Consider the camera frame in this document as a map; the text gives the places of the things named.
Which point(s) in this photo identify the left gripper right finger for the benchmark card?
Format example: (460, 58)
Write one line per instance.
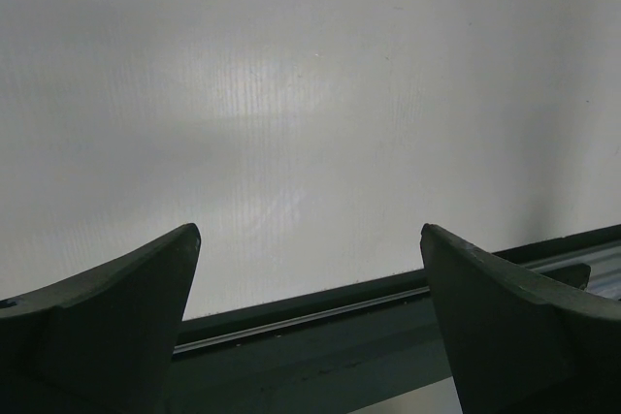
(518, 341)

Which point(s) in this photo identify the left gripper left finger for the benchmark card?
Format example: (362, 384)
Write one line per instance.
(100, 341)

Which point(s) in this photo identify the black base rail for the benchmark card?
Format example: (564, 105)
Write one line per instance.
(351, 347)

